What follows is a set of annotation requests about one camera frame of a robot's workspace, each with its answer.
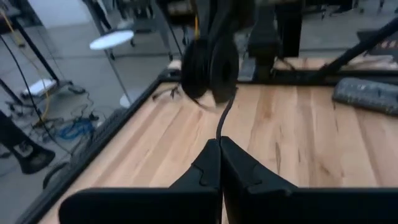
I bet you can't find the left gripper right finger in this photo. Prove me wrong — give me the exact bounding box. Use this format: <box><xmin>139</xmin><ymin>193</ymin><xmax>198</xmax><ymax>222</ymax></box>
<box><xmin>220</xmin><ymin>136</ymin><xmax>398</xmax><ymax>224</ymax></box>

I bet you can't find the thin black pole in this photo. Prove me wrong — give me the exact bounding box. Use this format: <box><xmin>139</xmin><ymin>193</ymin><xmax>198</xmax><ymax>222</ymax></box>
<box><xmin>12</xmin><ymin>17</ymin><xmax>62</xmax><ymax>83</ymax></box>

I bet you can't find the black aluminium table frame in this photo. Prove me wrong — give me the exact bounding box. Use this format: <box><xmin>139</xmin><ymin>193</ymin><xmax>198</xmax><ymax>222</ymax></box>
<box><xmin>14</xmin><ymin>17</ymin><xmax>398</xmax><ymax>224</ymax></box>

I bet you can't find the coiled black floor cable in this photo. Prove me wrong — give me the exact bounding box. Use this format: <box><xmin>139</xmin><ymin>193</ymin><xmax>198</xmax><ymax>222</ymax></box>
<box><xmin>42</xmin><ymin>161</ymin><xmax>73</xmax><ymax>190</ymax></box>

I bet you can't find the white round pedestal stand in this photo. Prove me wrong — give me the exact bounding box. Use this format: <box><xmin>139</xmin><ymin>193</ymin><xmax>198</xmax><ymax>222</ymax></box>
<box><xmin>89</xmin><ymin>29</ymin><xmax>141</xmax><ymax>109</ymax></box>

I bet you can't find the white floor plate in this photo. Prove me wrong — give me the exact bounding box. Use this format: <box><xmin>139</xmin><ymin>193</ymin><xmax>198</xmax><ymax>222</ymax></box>
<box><xmin>21</xmin><ymin>78</ymin><xmax>59</xmax><ymax>96</ymax></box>

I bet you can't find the thin black cord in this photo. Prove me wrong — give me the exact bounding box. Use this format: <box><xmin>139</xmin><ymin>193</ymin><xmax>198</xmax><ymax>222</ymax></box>
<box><xmin>189</xmin><ymin>95</ymin><xmax>236</xmax><ymax>141</ymax></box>

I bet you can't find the blue cable bundle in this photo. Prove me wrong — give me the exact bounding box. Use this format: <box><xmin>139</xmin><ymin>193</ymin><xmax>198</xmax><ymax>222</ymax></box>
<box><xmin>57</xmin><ymin>119</ymin><xmax>96</xmax><ymax>141</ymax></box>

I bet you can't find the grey clear plastic case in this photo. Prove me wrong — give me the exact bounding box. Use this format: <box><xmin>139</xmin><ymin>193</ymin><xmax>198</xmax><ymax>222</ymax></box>
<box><xmin>331</xmin><ymin>77</ymin><xmax>398</xmax><ymax>116</ymax></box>

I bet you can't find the yellow hanging cable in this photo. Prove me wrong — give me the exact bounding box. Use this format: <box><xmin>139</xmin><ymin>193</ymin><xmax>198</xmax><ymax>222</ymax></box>
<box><xmin>0</xmin><ymin>9</ymin><xmax>51</xmax><ymax>123</ymax></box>

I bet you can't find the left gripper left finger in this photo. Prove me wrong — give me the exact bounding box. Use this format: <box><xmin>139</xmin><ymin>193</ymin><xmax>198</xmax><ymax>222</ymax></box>
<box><xmin>58</xmin><ymin>138</ymin><xmax>223</xmax><ymax>224</ymax></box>

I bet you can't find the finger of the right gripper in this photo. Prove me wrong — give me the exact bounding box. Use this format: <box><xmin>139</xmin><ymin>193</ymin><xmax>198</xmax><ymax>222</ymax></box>
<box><xmin>198</xmin><ymin>0</ymin><xmax>218</xmax><ymax>41</ymax></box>
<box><xmin>214</xmin><ymin>0</ymin><xmax>246</xmax><ymax>41</ymax></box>

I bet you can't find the black stand foot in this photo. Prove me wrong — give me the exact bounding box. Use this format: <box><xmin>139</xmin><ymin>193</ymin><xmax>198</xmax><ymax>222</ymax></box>
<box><xmin>0</xmin><ymin>110</ymin><xmax>57</xmax><ymax>175</ymax></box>

